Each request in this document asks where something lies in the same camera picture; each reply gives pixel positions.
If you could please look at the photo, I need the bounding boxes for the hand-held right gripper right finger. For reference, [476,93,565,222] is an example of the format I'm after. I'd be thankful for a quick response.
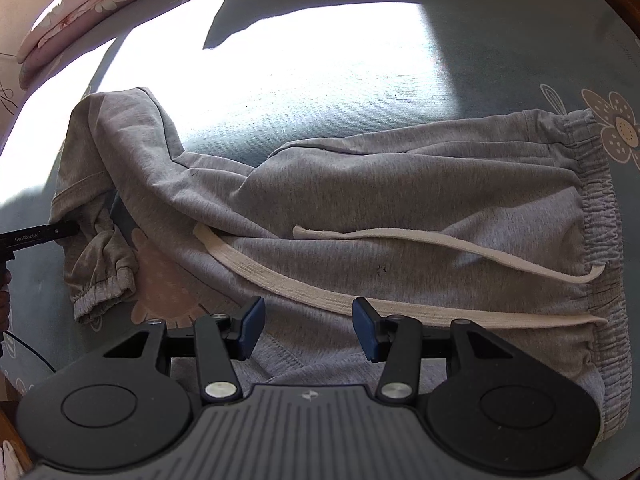
[353,297,513,405]

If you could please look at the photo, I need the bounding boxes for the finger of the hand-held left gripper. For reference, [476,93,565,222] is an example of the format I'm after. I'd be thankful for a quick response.
[50,222,81,242]

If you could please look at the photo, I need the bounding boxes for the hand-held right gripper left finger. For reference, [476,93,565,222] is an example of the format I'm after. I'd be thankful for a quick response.
[104,296,266,405]

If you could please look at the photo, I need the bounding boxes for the grey sweatpants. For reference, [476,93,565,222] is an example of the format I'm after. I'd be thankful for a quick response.
[52,87,631,446]

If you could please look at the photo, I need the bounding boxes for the pink floral quilt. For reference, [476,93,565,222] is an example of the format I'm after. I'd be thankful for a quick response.
[17,0,236,86]

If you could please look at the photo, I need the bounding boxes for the blue floral bed sheet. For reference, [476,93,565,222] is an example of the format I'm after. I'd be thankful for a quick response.
[0,0,640,411]

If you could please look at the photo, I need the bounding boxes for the wooden bed frame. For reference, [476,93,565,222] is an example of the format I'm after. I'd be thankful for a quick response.
[0,385,23,461]

